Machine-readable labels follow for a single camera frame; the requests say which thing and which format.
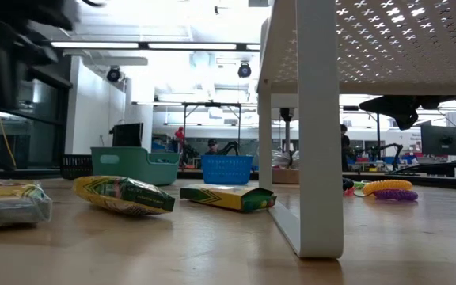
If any black round hanging device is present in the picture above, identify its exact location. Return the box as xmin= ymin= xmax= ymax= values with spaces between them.
xmin=105 ymin=66 xmax=123 ymax=84
xmin=237 ymin=62 xmax=253 ymax=79

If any blue slotted plastic basket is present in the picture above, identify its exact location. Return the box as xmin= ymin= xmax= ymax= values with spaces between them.
xmin=199 ymin=154 xmax=254 ymax=186

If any ceiling light strip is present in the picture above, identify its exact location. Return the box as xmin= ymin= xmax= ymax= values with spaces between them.
xmin=49 ymin=40 xmax=261 ymax=52

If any yellow green crayon box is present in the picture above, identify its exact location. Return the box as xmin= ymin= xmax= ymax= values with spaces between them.
xmin=72 ymin=175 xmax=177 ymax=217
xmin=178 ymin=183 xmax=278 ymax=214

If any teal plastic bin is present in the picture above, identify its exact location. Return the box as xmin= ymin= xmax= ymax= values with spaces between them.
xmin=89 ymin=146 xmax=181 ymax=188

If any black background gantry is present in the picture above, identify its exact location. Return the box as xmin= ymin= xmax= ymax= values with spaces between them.
xmin=180 ymin=101 xmax=242 ymax=156

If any yellow coil wristband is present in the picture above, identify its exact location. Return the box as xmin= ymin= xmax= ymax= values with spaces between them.
xmin=360 ymin=179 xmax=414 ymax=197

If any clear coiled lamp cord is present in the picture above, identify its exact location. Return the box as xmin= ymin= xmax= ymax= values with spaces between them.
xmin=271 ymin=149 xmax=301 ymax=170

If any white perforated metal shelf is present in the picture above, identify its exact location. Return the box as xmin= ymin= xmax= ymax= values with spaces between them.
xmin=256 ymin=0 xmax=456 ymax=260

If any black monitor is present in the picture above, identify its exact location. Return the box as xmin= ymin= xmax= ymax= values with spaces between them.
xmin=110 ymin=122 xmax=144 ymax=149

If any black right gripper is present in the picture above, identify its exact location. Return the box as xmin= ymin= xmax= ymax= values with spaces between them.
xmin=358 ymin=94 xmax=456 ymax=131

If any purple coil wristband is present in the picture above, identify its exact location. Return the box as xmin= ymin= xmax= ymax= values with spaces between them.
xmin=371 ymin=188 xmax=420 ymax=203

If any black mesh basket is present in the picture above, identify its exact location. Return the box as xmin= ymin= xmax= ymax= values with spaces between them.
xmin=59 ymin=154 xmax=94 ymax=181

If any black monitor on arm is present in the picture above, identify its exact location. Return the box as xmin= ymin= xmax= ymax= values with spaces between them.
xmin=420 ymin=123 xmax=456 ymax=157

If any yellow hanging cable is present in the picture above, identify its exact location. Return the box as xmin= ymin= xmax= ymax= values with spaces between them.
xmin=0 ymin=117 xmax=18 ymax=168

